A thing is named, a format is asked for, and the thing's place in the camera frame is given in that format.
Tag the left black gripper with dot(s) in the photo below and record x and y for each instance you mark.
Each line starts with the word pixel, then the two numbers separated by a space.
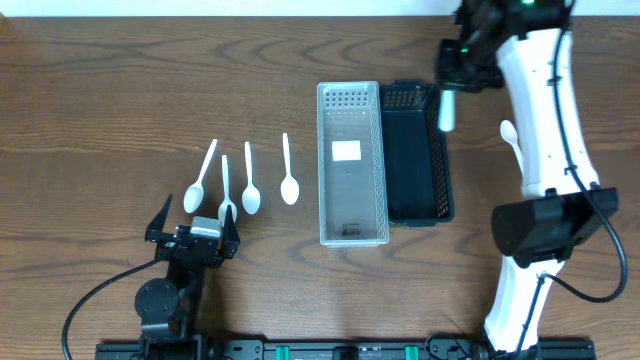
pixel 187 252

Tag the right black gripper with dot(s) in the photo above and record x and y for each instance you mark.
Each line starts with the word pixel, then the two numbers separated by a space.
pixel 447 78

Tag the white plastic spoon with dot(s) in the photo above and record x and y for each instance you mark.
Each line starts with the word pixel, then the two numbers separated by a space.
pixel 194 194
pixel 509 134
pixel 226 190
pixel 289 188
pixel 251 196

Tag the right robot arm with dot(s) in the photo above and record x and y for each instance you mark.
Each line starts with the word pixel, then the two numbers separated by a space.
pixel 525 47

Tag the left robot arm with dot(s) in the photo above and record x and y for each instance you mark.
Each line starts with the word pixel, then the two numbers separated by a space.
pixel 168 306

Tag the black plastic basket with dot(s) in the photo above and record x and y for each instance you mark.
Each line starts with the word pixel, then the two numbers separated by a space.
pixel 418 182

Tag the white label in basket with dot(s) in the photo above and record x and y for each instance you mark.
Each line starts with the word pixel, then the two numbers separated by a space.
pixel 347 150

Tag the clear plastic basket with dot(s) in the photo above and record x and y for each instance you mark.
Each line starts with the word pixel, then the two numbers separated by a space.
pixel 352 194

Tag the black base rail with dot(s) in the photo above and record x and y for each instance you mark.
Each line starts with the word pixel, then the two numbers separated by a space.
pixel 439 347

